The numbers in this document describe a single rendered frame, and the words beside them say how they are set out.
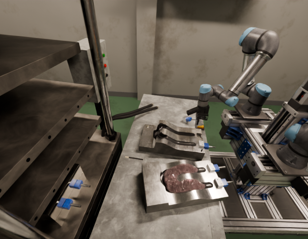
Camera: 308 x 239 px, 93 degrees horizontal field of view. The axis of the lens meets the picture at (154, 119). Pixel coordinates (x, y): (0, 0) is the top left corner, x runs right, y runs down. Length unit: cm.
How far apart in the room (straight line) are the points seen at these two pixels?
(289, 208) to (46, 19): 409
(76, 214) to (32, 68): 78
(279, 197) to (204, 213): 127
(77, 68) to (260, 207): 206
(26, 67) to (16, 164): 34
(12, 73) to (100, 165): 77
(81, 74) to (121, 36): 186
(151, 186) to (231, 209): 108
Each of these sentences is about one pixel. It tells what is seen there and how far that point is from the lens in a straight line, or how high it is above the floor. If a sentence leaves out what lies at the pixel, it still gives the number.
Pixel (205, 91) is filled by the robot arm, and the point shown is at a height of 127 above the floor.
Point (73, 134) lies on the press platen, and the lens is 108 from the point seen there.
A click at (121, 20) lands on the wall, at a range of 290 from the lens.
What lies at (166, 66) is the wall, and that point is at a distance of 303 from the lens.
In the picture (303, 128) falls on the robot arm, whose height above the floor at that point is 137.
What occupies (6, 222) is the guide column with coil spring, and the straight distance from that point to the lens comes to 69.
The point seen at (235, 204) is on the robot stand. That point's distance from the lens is 188.
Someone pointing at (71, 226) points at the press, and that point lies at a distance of 106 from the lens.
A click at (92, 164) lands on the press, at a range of 120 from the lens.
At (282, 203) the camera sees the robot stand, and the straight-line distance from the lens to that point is 218.
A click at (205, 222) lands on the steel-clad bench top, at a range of 104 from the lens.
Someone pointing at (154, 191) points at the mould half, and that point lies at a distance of 92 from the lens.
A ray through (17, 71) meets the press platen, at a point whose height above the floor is 153.
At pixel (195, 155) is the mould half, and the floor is 85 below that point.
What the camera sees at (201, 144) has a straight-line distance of 118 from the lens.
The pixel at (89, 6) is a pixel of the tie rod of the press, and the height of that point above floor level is 170.
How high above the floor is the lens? 175
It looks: 40 degrees down
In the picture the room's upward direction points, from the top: 5 degrees clockwise
